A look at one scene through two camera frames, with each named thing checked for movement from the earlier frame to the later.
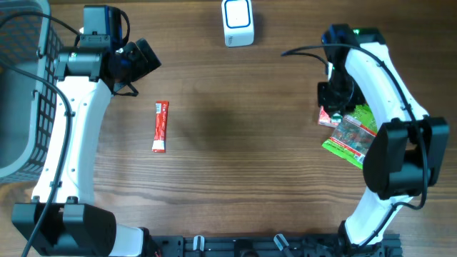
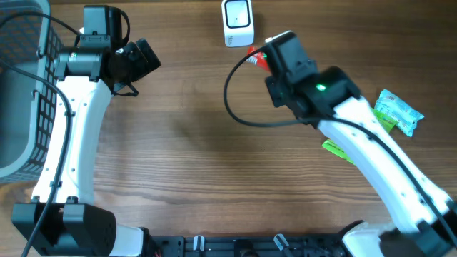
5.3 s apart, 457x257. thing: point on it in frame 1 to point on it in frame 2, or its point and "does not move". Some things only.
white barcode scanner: x=238 y=23 does not move
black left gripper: x=144 y=67 does not move
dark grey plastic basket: x=27 y=102 does not move
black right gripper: x=329 y=104 to x=275 y=91
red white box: x=160 y=137 to x=258 y=58
